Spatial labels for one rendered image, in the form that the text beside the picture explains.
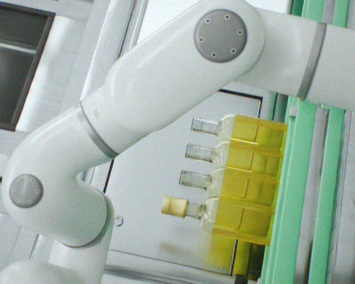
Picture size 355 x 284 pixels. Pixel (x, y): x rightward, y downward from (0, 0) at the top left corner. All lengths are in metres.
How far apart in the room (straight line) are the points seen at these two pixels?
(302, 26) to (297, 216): 0.41
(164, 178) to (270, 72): 0.64
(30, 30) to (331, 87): 1.00
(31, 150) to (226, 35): 0.28
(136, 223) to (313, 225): 0.40
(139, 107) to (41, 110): 0.83
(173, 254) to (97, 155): 0.56
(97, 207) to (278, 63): 0.29
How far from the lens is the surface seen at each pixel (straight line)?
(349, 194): 1.24
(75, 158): 0.92
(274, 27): 0.92
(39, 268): 0.93
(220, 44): 0.82
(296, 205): 1.23
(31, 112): 1.64
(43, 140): 0.93
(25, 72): 1.70
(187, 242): 1.46
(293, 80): 0.90
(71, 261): 1.01
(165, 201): 1.34
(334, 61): 0.89
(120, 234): 1.46
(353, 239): 1.21
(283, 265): 1.19
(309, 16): 1.56
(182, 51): 0.82
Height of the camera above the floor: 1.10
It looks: 3 degrees up
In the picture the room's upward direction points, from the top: 78 degrees counter-clockwise
